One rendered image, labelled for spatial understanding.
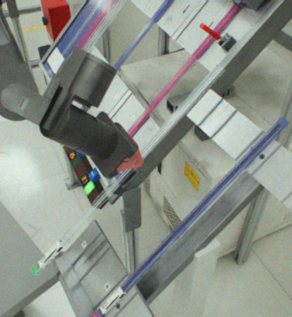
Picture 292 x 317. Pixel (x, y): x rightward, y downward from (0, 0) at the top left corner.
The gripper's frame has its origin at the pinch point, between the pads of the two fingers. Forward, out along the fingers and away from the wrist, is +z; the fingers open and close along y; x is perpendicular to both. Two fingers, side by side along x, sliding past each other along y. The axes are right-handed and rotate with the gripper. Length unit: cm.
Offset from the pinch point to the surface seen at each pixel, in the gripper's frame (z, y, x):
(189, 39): 20.4, 29.1, -25.1
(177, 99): 53, 45, -12
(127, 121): 22.4, 28.4, 1.1
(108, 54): 101, 151, -2
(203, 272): 24.6, -14.1, 10.7
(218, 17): 19.6, 25.7, -33.0
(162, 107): 54, 49, -6
